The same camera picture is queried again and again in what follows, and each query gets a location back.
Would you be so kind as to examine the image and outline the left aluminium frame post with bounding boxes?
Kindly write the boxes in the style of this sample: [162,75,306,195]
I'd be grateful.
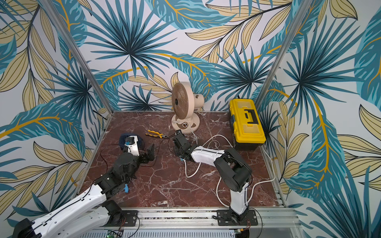
[40,0,114,115]

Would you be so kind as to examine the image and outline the beige desk fan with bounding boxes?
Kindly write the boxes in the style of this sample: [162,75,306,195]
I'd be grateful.
[171,82,204,133]

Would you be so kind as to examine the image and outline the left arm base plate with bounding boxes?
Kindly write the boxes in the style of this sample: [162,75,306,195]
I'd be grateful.
[103,210,138,227]

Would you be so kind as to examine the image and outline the aluminium front rail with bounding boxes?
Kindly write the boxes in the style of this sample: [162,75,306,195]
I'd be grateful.
[44,207,304,238]

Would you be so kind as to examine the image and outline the aluminium frame post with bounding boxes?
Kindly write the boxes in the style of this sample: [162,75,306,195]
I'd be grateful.
[40,0,114,115]
[255,0,312,109]

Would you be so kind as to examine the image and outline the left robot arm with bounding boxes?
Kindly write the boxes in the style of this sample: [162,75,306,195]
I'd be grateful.
[12,145,155,238]

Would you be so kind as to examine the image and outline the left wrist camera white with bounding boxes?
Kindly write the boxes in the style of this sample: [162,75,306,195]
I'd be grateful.
[123,135,140,156]

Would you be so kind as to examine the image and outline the white power strip cable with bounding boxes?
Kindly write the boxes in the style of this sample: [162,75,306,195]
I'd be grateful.
[183,134,277,208]

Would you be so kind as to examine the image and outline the black USB cable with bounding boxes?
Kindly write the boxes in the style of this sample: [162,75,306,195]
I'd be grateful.
[99,135,179,182]

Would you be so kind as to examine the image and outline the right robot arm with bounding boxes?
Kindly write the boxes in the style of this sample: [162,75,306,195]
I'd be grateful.
[173,130,252,215]

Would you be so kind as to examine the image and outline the white fan power cable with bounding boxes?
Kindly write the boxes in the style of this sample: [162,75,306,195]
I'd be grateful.
[175,120,209,146]

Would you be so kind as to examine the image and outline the right aluminium frame post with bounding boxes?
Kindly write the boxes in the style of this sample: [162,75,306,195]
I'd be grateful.
[255,0,312,109]

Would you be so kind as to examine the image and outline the small navy blue fan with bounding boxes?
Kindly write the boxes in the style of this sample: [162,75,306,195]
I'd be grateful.
[119,133,145,150]

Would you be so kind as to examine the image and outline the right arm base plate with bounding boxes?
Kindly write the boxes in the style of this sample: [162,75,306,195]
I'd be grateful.
[213,209,259,227]

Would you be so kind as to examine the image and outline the yellow black toolbox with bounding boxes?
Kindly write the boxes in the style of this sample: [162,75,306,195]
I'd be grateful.
[229,99,267,151]

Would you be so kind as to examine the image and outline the yellow black pliers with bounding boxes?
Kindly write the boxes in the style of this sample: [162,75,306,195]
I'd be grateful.
[145,130,169,139]

